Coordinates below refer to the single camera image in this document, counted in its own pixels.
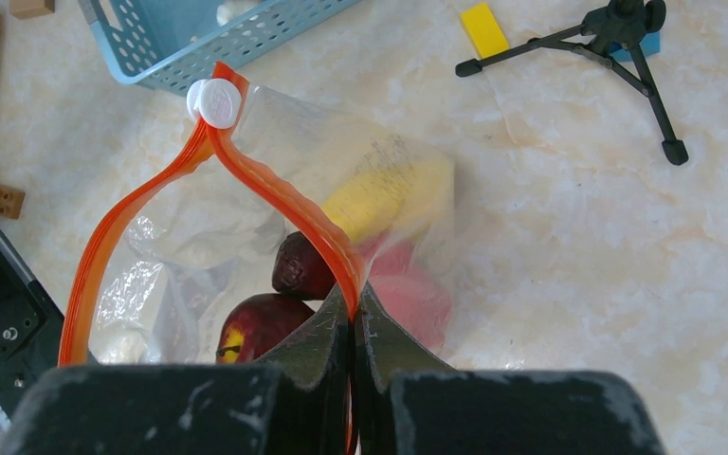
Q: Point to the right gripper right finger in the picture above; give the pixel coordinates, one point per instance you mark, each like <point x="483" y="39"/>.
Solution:
<point x="409" y="401"/>

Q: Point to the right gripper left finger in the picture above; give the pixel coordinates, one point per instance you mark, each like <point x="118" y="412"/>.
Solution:
<point x="293" y="400"/>

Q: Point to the dark red toy fruit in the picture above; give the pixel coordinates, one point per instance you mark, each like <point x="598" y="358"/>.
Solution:
<point x="258" y="324"/>

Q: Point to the dark red toy plum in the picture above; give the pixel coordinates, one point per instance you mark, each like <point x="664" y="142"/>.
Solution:
<point x="300" y="271"/>

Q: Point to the clear zip top bag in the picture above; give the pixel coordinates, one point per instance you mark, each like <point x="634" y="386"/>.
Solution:
<point x="168" y="263"/>

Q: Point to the yellow toy squash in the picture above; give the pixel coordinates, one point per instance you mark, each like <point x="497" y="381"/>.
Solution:
<point x="406" y="199"/>

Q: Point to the white toy garlic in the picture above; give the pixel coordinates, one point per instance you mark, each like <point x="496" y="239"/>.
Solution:
<point x="231" y="9"/>

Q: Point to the red toy apple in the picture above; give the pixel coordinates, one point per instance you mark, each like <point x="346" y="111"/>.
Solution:
<point x="408" y="293"/>

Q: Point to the yellow rectangular block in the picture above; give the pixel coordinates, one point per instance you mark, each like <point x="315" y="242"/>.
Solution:
<point x="484" y="31"/>

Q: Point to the light blue plastic basket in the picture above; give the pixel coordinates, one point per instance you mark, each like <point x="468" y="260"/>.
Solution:
<point x="168" y="45"/>

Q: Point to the black tripod mic stand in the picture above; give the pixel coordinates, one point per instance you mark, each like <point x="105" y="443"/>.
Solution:
<point x="612" y="37"/>

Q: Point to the blue block under tripod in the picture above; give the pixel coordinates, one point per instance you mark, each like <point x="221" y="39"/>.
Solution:
<point x="650" y="45"/>

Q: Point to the wooden block left edge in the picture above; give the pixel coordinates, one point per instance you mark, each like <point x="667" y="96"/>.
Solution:
<point x="28" y="9"/>

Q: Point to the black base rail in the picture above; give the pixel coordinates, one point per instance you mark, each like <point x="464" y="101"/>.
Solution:
<point x="30" y="329"/>

